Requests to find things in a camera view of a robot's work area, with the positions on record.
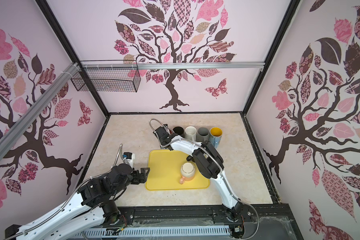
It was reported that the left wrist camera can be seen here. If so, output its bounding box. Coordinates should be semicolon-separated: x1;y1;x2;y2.
123;152;136;168

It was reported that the orange speckled mug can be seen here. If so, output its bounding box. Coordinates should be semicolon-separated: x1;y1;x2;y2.
180;162;196;184

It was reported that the grey mug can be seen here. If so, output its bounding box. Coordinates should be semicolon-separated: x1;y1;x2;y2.
197;127;210;143

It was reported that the aluminium rail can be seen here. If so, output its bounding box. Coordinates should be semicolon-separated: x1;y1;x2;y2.
81;60;265;70
0;63;80;161

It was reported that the black base frame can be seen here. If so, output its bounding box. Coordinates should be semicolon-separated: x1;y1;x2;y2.
47;203;304;240

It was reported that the blue butterfly mug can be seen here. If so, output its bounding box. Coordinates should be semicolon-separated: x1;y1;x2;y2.
209;127;223;149

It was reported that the white ribbed mug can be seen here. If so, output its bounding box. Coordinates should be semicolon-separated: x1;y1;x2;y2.
185;126;197;142

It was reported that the aluminium rail left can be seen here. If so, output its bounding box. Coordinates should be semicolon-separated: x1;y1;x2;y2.
0;63;80;161

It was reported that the black mug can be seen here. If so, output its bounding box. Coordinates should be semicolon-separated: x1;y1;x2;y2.
173;126;185;138

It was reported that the aluminium rail back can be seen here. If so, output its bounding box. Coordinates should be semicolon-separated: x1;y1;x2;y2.
81;60;265;70

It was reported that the black wire basket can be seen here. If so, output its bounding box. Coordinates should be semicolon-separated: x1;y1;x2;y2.
71;60;142;93

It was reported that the white slotted cable duct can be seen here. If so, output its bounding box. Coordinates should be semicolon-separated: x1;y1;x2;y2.
72;226;231;240

